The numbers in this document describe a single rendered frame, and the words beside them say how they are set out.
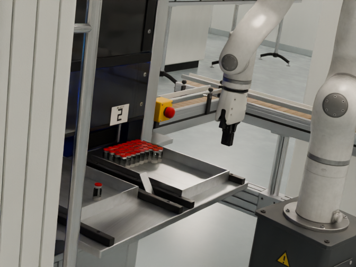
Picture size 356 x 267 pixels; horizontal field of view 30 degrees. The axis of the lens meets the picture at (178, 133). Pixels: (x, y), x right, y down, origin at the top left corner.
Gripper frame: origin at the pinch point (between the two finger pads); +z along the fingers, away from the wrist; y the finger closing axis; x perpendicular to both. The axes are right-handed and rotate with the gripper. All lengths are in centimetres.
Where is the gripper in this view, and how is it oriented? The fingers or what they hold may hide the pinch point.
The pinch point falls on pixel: (227, 138)
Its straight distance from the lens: 197.2
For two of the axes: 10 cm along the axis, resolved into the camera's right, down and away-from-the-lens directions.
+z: -1.3, 9.5, 2.9
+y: -5.7, 1.7, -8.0
